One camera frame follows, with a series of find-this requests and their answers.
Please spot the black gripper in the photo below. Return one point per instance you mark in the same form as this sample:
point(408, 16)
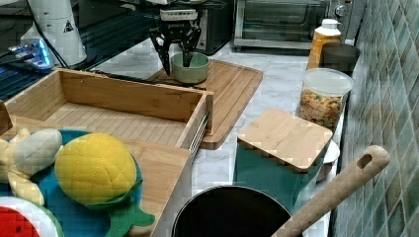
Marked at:
point(184, 32)

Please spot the green ceramic cup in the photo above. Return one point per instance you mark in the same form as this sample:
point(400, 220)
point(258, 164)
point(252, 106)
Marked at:
point(196, 73)

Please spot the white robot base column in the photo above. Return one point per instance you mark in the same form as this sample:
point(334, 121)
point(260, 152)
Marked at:
point(53, 21)

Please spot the dark brown cup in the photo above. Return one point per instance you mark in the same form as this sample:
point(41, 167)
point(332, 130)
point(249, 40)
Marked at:
point(339, 56)

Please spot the black silver toaster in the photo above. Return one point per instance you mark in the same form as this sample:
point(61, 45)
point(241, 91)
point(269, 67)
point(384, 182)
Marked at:
point(216, 24)

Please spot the wooden cutting board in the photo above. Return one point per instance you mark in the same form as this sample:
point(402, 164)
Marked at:
point(232, 85)

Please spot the open wooden drawer box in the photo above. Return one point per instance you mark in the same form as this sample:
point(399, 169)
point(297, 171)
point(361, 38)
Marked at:
point(68, 99)

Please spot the silver toaster oven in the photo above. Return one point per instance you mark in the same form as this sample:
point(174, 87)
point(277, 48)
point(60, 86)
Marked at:
point(286, 24)

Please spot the yellow plush pineapple toy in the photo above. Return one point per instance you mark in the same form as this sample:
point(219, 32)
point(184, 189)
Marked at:
point(98, 171)

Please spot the teal canister wooden lid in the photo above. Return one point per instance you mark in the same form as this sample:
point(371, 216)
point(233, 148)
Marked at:
point(280, 155)

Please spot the orange bottle white cap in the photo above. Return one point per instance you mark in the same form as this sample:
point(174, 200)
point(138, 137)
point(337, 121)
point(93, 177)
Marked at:
point(327, 32)

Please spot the clear jar with cereal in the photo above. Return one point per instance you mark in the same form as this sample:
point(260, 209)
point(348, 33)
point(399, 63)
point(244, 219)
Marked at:
point(323, 96)

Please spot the cream plush banana toy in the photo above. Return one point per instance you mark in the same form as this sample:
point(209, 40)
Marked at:
point(25, 155)

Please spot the white small dish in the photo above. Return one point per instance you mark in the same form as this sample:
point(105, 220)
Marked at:
point(331, 156)

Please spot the blue plate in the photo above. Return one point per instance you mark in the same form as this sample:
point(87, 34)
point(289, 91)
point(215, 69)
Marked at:
point(75, 219)

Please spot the red plush watermelon toy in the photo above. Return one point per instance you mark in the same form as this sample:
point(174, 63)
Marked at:
point(23, 218)

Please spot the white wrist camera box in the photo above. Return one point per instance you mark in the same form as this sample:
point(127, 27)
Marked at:
point(178, 15)

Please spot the black pan wooden handle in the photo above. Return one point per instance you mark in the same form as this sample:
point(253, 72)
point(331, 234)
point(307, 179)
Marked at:
point(234, 211)

